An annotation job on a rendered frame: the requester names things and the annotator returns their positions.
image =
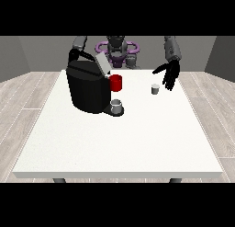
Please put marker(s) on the grey robot trunk purple rings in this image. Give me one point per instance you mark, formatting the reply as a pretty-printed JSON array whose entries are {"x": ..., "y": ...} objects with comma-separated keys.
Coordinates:
[{"x": 117, "y": 54}]

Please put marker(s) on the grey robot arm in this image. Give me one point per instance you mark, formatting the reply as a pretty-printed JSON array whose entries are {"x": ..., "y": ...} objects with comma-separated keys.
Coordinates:
[
  {"x": 80, "y": 42},
  {"x": 172, "y": 48}
]

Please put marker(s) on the red pod holder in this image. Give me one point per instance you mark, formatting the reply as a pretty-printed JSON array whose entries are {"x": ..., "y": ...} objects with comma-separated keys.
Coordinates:
[{"x": 116, "y": 82}]

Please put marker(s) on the small grey coffee pod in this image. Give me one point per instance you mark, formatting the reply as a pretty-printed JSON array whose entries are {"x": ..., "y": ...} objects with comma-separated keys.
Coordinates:
[{"x": 155, "y": 89}]

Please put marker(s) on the pale grey machine lid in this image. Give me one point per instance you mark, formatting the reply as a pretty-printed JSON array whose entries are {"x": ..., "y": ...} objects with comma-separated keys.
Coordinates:
[{"x": 102, "y": 62}]

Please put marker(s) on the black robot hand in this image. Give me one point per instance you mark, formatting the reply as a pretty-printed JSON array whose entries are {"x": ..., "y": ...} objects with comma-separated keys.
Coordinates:
[
  {"x": 170, "y": 72},
  {"x": 75, "y": 54}
]

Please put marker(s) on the black coffee machine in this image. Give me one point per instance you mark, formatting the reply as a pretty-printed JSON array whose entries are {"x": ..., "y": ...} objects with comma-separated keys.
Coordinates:
[{"x": 88, "y": 88}]

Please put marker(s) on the small grey cup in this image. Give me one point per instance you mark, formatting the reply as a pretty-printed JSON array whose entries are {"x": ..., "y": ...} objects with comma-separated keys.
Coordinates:
[{"x": 116, "y": 106}]

